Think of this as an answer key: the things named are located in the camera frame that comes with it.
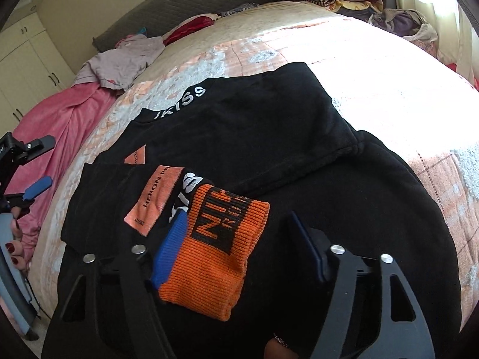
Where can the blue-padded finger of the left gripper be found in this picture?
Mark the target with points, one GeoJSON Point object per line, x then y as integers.
{"type": "Point", "coordinates": [37, 188]}

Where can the cream wardrobe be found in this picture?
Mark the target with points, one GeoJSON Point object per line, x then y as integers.
{"type": "Point", "coordinates": [32, 69]}

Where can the beige bed sheet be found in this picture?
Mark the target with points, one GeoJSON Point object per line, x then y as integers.
{"type": "Point", "coordinates": [262, 22]}

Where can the red velvet pillow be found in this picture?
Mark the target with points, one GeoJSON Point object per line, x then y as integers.
{"type": "Point", "coordinates": [189, 26]}

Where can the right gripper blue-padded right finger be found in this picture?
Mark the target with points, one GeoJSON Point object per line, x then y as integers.
{"type": "Point", "coordinates": [372, 311]}

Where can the grey padded headboard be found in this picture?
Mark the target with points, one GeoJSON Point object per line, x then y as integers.
{"type": "Point", "coordinates": [160, 16]}

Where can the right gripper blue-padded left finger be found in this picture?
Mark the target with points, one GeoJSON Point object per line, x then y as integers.
{"type": "Point", "coordinates": [107, 304]}

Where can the lilac crumpled garment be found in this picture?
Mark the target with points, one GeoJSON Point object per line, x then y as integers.
{"type": "Point", "coordinates": [117, 68]}

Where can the pink quilt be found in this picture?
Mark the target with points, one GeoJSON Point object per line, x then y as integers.
{"type": "Point", "coordinates": [70, 116]}

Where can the left hand red nails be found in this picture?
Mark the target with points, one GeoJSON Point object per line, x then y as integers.
{"type": "Point", "coordinates": [15, 247]}

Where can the black sweater with orange patches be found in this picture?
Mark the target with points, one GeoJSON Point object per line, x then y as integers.
{"type": "Point", "coordinates": [227, 165]}

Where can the basket of crumpled clothes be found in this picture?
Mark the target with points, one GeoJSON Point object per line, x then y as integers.
{"type": "Point", "coordinates": [410, 25]}

